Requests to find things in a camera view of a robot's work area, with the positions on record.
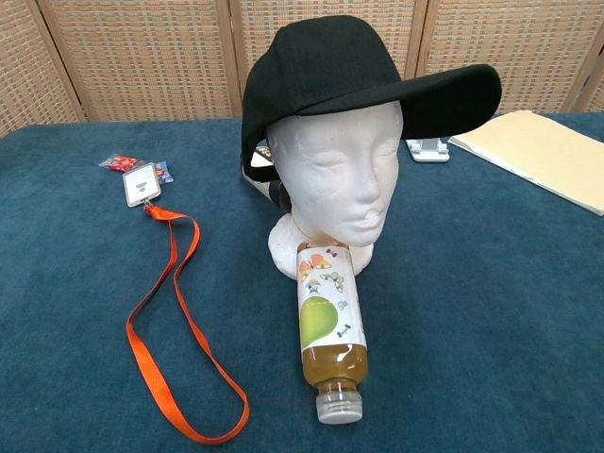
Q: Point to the white phone stand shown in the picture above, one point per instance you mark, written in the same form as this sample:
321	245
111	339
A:
428	150

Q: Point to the cream paper folder stack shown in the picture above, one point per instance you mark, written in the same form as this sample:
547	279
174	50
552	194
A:
533	146

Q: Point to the blue candy packet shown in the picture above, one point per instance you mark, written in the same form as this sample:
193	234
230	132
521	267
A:
163	170

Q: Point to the black baseball cap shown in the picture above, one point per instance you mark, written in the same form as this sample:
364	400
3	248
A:
330	66

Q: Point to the dark bottle with white label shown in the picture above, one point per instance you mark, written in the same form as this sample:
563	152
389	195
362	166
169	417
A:
282	196

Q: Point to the blue table cloth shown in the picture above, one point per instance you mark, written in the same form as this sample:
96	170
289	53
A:
71	283

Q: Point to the red candy packet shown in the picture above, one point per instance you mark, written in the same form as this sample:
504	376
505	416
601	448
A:
118	162

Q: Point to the juice bottle with pear label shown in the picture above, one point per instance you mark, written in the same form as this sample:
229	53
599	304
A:
330	321

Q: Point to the white foam mannequin head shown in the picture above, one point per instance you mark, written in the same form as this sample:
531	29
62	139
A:
340	189

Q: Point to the woven wooden folding screen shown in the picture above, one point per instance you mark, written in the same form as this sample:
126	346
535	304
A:
141	56

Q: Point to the clear badge card holder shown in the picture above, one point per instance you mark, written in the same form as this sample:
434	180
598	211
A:
140	185

